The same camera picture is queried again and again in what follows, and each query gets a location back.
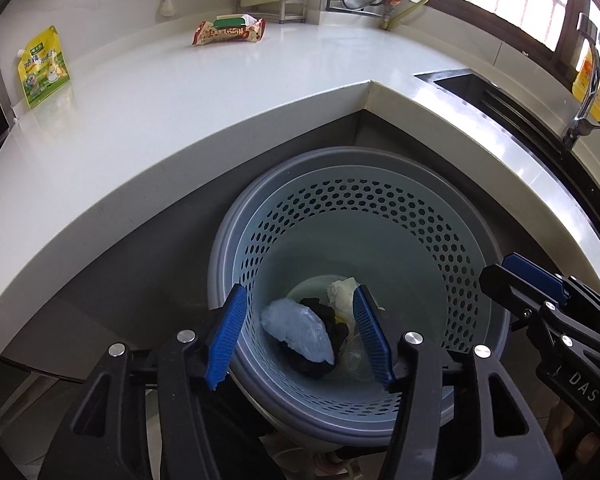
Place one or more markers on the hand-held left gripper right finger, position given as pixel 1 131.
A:
pixel 372 335

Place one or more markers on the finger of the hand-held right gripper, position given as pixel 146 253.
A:
pixel 532 270
pixel 505 287

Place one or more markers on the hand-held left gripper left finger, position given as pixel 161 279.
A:
pixel 225 340

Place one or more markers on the dark grey cloth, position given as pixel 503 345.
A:
pixel 340 337

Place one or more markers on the white tissue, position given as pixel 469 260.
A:
pixel 342 295

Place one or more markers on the clear plastic bag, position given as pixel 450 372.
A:
pixel 300 330

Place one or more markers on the grey-blue perforated waste basket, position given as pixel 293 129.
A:
pixel 430 240

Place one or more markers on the person's right hand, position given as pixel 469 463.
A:
pixel 562 422

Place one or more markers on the black kitchen sink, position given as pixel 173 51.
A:
pixel 520 115

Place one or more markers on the chrome faucet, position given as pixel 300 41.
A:
pixel 587 105

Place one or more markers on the red snack wrapper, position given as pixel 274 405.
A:
pixel 230 35

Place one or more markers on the green and white sponge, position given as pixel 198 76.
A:
pixel 231 21

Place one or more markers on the yellow spouted pouch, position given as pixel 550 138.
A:
pixel 42 70

